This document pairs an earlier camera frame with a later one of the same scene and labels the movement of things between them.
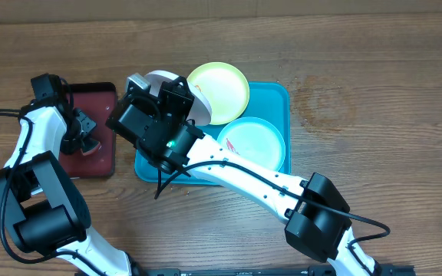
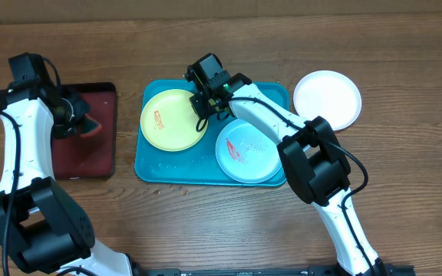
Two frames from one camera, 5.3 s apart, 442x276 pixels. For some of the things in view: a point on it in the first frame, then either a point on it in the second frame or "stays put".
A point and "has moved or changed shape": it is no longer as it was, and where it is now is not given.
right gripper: [170, 95] → [201, 106]
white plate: [201, 110] → [332, 95]
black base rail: [295, 271] stays put
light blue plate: [255, 138] stays put
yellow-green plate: [225, 88] has moved or changed shape
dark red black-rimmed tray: [96, 100] stays put
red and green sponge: [90, 146] has moved or changed shape
